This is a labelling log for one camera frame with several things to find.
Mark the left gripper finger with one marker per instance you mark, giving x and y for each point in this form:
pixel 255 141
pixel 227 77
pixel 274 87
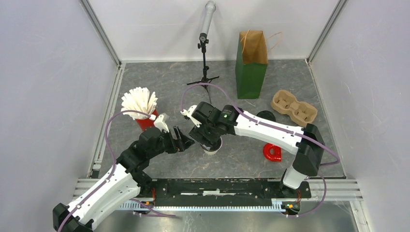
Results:
pixel 187 142
pixel 180 136

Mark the red horseshoe shaped object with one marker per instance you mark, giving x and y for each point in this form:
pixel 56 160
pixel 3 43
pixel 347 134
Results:
pixel 272 153

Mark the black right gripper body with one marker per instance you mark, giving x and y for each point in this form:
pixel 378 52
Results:
pixel 207 131

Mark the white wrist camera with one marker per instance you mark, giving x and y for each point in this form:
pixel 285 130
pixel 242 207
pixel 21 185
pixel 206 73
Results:
pixel 189 115
pixel 160 122

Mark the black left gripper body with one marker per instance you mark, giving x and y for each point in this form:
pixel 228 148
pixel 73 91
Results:
pixel 172 145

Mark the red cup holder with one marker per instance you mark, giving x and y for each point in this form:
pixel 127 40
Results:
pixel 144 122

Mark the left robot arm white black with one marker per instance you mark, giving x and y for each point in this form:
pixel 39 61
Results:
pixel 124 181

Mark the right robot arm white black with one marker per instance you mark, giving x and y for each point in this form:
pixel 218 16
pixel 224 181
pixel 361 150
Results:
pixel 306 144

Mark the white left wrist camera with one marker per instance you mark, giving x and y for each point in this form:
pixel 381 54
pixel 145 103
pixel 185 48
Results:
pixel 160 122

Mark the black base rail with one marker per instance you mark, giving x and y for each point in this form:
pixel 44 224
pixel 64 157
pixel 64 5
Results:
pixel 221 192

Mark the black plastic cup lid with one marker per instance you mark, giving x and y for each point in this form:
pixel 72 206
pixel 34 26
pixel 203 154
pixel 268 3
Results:
pixel 267 115

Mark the brown pulp cup carriers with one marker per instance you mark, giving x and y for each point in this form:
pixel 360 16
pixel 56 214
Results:
pixel 301 113

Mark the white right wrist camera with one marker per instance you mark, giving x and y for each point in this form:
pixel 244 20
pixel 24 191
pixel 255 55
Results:
pixel 189 115

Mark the green brown paper bag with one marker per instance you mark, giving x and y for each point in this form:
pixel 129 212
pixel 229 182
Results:
pixel 251 64

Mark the black tripod with grey tube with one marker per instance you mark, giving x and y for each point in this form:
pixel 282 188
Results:
pixel 210 8

